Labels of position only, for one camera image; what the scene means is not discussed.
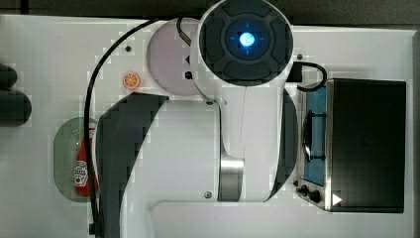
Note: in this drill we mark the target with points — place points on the large black pan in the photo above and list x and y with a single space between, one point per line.
15 108

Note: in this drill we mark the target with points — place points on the small black pot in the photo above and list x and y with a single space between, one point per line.
8 76

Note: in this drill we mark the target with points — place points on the orange slice toy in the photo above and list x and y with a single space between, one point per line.
131 80

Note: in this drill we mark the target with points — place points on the silver black toaster oven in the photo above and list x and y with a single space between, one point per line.
353 146

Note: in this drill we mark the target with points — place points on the green oval strainer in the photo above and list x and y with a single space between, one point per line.
66 144

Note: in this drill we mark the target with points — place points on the red ketchup bottle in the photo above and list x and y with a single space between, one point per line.
80 177

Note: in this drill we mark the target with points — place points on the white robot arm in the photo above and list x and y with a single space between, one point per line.
216 123

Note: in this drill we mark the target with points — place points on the lilac round plate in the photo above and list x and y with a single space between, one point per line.
168 61

